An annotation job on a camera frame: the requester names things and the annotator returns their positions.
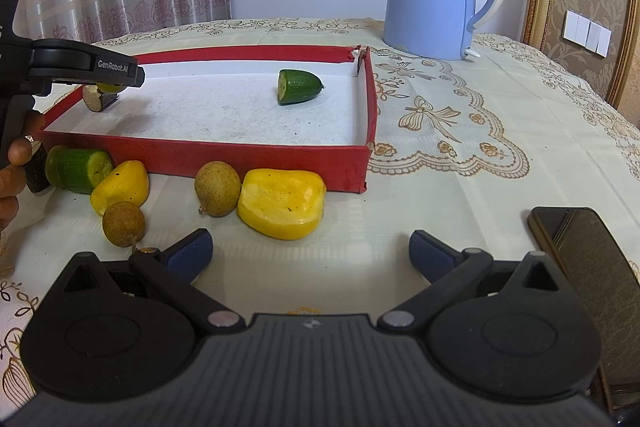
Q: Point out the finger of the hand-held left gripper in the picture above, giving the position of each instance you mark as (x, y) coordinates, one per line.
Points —
(85, 62)

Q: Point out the black smartphone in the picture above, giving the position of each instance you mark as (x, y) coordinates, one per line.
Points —
(585, 247)

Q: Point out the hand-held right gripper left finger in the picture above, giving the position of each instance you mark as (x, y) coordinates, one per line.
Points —
(192, 253)

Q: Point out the small yellow pepper piece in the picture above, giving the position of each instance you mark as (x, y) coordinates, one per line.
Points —
(122, 189)

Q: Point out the brown longan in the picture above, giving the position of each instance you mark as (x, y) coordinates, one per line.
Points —
(217, 189)
(122, 224)

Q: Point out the green cucumber half with tip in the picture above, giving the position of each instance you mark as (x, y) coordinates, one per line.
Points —
(302, 87)

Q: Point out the green cucumber chunk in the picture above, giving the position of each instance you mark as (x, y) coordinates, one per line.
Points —
(75, 169)

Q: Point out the large yellow pepper piece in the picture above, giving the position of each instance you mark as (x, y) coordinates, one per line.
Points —
(280, 204)

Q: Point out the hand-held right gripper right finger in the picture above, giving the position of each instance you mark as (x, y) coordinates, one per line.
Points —
(431, 254)

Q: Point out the person's left hand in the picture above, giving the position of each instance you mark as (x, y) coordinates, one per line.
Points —
(12, 187)

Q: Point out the red cardboard box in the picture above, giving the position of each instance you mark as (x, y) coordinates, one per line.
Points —
(250, 157)

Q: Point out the dark eggplant piece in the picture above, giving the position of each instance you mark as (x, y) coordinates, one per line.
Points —
(36, 172)
(97, 102)

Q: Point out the white wall switch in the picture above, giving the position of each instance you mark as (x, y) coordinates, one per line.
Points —
(585, 32)

